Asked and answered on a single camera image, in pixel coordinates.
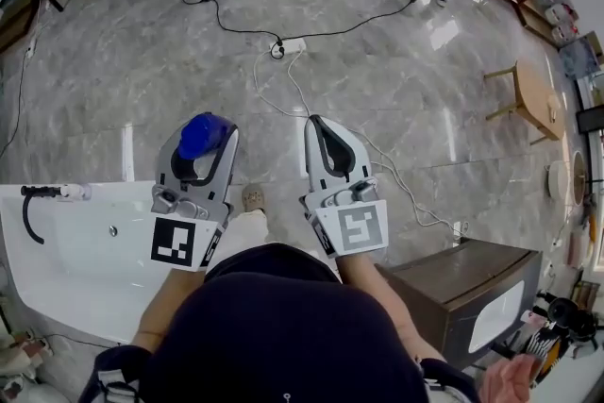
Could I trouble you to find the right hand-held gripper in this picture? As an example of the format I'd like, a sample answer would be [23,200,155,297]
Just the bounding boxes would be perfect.
[298,113,392,260]

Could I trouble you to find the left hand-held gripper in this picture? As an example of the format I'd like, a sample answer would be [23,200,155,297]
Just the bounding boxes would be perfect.
[149,125,241,274]

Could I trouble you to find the blue round object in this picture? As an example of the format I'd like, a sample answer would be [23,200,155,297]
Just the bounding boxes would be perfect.
[176,111,237,161]

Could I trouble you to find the white bathtub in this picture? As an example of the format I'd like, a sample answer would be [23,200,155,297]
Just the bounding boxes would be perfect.
[0,180,232,345]

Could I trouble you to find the person's right forearm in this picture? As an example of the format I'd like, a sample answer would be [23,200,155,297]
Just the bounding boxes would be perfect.
[337,252,447,364]

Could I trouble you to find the person's left forearm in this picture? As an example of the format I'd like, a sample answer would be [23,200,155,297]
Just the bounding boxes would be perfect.
[130,266,209,353]

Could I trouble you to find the black curved bathtub faucet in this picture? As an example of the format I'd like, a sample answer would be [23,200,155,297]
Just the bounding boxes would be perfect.
[21,185,63,246]

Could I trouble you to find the person's beige clog shoe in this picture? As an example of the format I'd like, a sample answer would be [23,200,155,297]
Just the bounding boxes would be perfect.
[240,182,267,214]

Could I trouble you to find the person's light trousers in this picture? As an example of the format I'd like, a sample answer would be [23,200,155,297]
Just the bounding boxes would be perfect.
[207,208,271,279]

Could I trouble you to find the small white bottle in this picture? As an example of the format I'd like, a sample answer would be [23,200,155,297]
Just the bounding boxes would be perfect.
[57,182,92,203]

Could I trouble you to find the dark wooden sink cabinet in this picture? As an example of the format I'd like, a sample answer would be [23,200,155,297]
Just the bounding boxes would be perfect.
[377,238,544,372]

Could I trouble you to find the person's dark shirt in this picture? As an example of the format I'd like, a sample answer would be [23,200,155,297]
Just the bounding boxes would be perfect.
[77,243,482,403]

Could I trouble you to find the oval wooden coffee table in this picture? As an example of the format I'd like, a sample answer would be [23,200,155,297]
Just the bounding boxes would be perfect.
[484,59,567,146]

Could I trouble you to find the white sink basin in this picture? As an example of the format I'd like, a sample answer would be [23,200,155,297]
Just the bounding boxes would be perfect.
[466,280,526,355]

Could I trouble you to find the round white basin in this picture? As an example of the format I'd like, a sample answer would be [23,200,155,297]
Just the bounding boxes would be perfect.
[545,150,590,208]

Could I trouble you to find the pile of black gear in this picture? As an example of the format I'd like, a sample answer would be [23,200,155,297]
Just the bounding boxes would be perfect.
[535,292,601,360]

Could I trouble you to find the pink cloth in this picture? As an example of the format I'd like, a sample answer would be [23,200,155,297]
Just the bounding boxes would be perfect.
[476,352,544,403]

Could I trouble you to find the clear plastic box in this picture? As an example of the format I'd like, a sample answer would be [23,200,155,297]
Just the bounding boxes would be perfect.
[559,31,604,76]

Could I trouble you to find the long white cable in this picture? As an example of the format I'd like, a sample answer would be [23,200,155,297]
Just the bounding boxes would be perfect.
[253,49,466,242]

